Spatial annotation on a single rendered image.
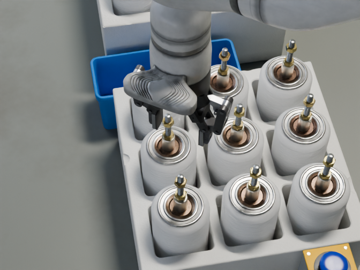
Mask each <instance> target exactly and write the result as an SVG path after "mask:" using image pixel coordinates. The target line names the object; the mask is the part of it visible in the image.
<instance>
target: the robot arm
mask: <svg viewBox="0 0 360 270"><path fill-rule="evenodd" d="M212 12H233V13H236V14H239V15H242V16H245V17H247V18H250V19H253V20H256V21H259V22H261V23H264V24H268V25H271V26H274V27H277V28H280V29H285V30H289V31H313V30H317V29H323V28H327V27H332V26H336V25H340V24H344V23H348V22H351V21H355V20H360V0H152V3H151V8H150V25H151V39H150V43H149V57H150V70H146V71H145V68H144V67H143V66H142V65H137V66H136V68H135V69H134V71H133V72H132V73H129V74H127V75H126V77H125V78H124V80H123V87H124V92H125V94H127V95H128V96H130V97H132V98H133V101H134V104H135V105H136V106H138V107H142V106H144V107H145V108H146V110H147V112H148V116H149V122H150V124H152V128H153V129H156V130H158V128H159V126H160V125H161V123H162V121H163V109H164V110H167V111H170V112H172V113H176V114H179V115H184V116H189V118H190V120H191V122H192V123H196V124H197V126H198V128H199V136H198V145H199V146H202V147H203V146H204V144H208V143H209V141H210V139H211V137H212V135H213V133H214V134H216V135H220V134H221V133H222V130H223V128H224V126H225V124H226V123H227V121H228V117H229V114H230V111H231V107H232V104H233V100H234V99H233V98H232V97H231V96H229V95H226V96H225V97H224V99H222V98H220V97H217V96H215V95H213V92H212V90H211V88H210V80H211V62H212V42H211V18H212ZM210 105H212V107H213V110H214V113H212V112H211V110H210ZM213 114H214V115H216V118H215V117H214V115H213ZM204 118H205V119H204Z"/></svg>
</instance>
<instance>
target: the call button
mask: <svg viewBox="0 0 360 270"><path fill-rule="evenodd" d="M319 267H320V270H347V269H348V262H347V260H346V258H345V257H344V256H343V255H342V254H340V253H338V252H327V253H325V254H324V255H323V256H322V257H321V260H320V263H319Z"/></svg>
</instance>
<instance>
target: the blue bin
mask: <svg viewBox="0 0 360 270"><path fill-rule="evenodd" d="M211 42H212V62H211V66H213V65H219V64H221V60H220V58H219V54H220V52H221V51H222V49H223V48H227V49H228V52H229V53H230V58H229V60H228V61H227V65H230V66H233V67H235V68H237V69H239V70H240V71H241V67H240V64H239V61H238V58H237V54H236V50H235V47H234V44H233V42H232V41H231V40H230V39H218V40H211ZM137 65H142V66H143V67H144V68H145V71H146V70H150V57H149V49H148V50H141V51H134V52H127V53H122V54H115V55H108V56H100V57H96V58H93V59H92V60H91V62H90V66H91V73H92V79H93V85H94V92H95V97H96V100H97V101H98V102H99V107H100V112H101V117H102V122H103V126H104V128H105V129H108V130H110V129H116V128H117V124H116V115H115V106H114V97H113V89H114V88H120V87H123V80H124V78H125V77H126V75H127V74H129V73H132V72H133V71H134V69H135V68H136V66H137Z"/></svg>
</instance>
